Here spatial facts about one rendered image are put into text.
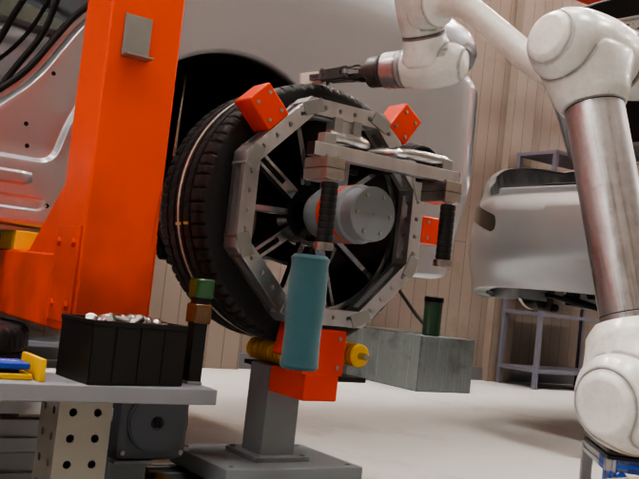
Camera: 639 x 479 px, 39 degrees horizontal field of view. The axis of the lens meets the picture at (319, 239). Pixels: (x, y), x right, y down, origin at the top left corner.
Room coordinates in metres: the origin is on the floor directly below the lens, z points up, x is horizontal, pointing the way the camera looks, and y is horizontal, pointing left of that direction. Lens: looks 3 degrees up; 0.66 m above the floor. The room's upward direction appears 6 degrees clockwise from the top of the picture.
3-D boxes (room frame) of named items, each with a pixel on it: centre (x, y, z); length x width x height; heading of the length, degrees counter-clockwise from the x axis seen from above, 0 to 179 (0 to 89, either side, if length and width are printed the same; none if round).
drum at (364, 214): (2.17, -0.06, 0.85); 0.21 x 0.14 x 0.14; 34
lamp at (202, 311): (1.82, 0.22, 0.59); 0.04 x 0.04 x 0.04; 34
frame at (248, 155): (2.23, -0.02, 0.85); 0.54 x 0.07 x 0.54; 124
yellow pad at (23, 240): (2.36, 0.73, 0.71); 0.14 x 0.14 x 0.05; 34
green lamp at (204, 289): (1.82, 0.22, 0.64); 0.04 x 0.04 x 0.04; 34
